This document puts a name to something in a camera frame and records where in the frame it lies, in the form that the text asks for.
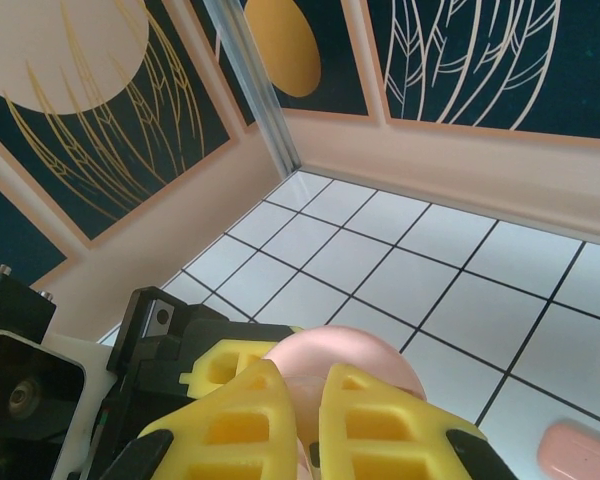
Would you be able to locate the pink round earbud case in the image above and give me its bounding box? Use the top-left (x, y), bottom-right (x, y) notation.
top-left (262, 324), bottom-right (429, 480)

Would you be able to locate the aluminium corner post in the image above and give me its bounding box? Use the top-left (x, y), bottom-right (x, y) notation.
top-left (203, 0), bottom-right (302, 177)

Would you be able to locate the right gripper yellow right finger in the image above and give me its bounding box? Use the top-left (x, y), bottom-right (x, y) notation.
top-left (309, 363), bottom-right (520, 480)

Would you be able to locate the orange rectangular earbud case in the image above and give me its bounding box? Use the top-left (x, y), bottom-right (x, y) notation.
top-left (537, 421), bottom-right (600, 480)

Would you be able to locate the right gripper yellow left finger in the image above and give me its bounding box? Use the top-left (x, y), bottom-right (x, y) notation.
top-left (104, 359), bottom-right (302, 480)

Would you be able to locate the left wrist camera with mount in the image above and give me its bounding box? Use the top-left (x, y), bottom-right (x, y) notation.
top-left (0, 263), bottom-right (119, 480)

